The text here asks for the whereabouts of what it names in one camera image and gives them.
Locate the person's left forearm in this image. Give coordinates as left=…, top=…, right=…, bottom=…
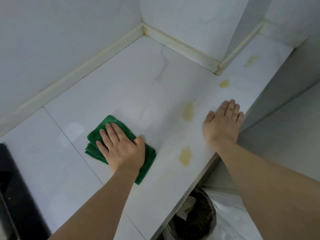
left=48, top=167, right=141, bottom=240

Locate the black cooktop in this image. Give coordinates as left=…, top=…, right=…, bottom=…
left=0, top=143, right=52, bottom=240

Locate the green cleaning cloth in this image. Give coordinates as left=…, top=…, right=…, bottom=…
left=85, top=115, right=157, bottom=185

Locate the person's left hand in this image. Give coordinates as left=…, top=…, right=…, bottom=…
left=96, top=122, right=146, bottom=174

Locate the round metal trash bin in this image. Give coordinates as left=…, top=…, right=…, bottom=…
left=162, top=187, right=217, bottom=240

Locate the person's right forearm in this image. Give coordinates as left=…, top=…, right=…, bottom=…
left=212, top=140, right=320, bottom=240

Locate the person's right hand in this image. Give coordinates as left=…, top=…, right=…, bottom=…
left=203, top=99, right=245, bottom=149

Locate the white plastic bag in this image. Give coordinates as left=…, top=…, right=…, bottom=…
left=200, top=184, right=264, bottom=240

